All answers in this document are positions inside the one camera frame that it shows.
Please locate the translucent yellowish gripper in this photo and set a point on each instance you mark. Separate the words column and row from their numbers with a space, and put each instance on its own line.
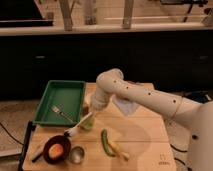
column 92, row 114

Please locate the white handled dish brush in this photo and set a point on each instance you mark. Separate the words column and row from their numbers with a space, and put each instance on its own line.
column 74, row 130

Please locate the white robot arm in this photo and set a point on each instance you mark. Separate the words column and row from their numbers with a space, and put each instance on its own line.
column 194, row 116

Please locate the green plastic cup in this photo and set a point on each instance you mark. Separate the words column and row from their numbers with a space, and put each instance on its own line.
column 88, row 123

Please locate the small metal cup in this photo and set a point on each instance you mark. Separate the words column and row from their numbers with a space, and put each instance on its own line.
column 76, row 155

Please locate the green plastic tray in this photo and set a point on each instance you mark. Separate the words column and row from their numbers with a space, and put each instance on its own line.
column 68, row 96

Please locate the metal fork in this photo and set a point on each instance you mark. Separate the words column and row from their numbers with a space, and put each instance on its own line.
column 55, row 109

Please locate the yellow corn piece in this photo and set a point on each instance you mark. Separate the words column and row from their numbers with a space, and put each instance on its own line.
column 118, row 150

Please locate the blue cloth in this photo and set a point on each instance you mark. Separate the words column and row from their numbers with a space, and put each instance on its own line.
column 126, row 106

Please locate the dark pan with egg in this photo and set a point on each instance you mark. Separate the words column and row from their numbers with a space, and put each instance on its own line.
column 54, row 150

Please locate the black camera stand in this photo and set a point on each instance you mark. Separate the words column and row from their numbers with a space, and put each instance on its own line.
column 29, row 129

